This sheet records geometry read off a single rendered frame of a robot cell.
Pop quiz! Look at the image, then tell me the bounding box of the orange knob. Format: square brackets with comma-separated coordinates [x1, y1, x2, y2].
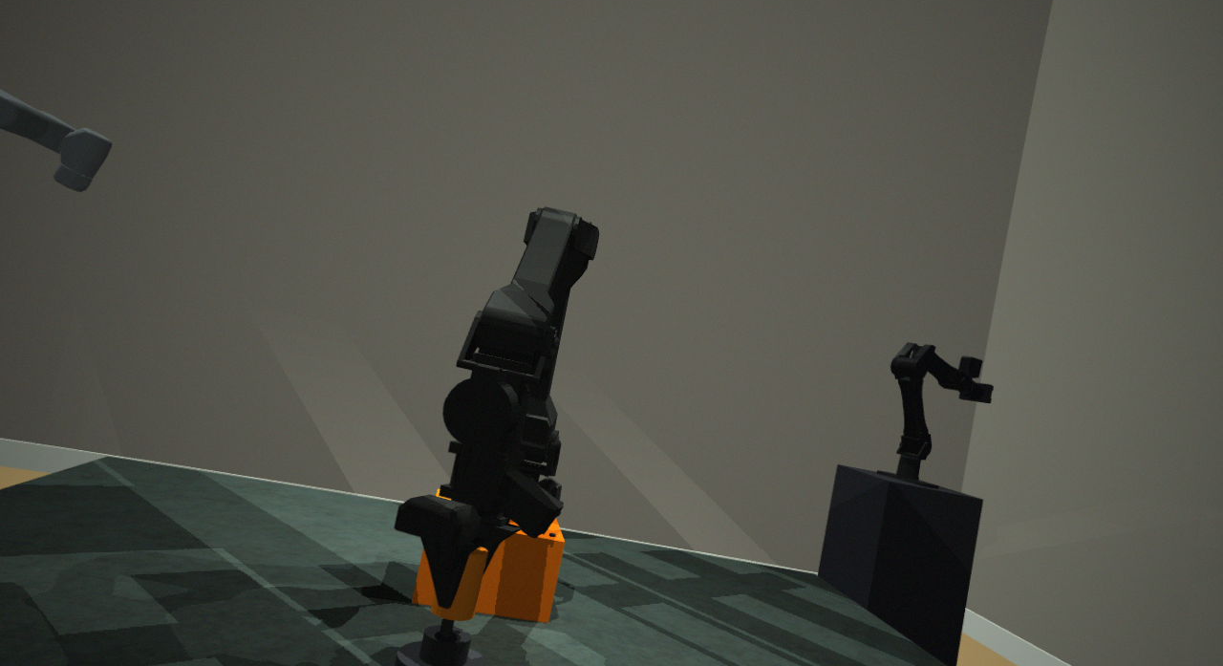
[430, 547, 488, 621]

